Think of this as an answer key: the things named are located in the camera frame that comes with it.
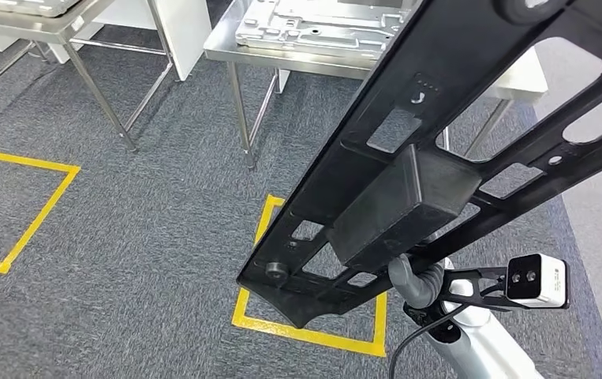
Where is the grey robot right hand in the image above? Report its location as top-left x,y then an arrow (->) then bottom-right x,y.
388,254 -> 413,295

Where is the black plastic panel part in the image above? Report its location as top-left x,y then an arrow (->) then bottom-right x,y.
237,0 -> 602,329

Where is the stainless steel workbench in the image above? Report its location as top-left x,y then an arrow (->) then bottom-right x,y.
204,0 -> 516,171

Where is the stamped metal plate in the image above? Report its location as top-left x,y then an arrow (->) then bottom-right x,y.
235,0 -> 422,59
0,0 -> 82,17

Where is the white cabinet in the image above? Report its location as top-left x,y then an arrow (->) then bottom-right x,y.
49,0 -> 213,82

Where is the stainless steel table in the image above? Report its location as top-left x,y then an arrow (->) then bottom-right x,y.
0,0 -> 176,152

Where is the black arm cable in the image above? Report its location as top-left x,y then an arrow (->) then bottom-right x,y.
388,303 -> 472,379

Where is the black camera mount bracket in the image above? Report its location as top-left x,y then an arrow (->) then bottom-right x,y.
441,266 -> 529,312

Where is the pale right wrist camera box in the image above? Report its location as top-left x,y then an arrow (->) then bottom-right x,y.
506,253 -> 570,310

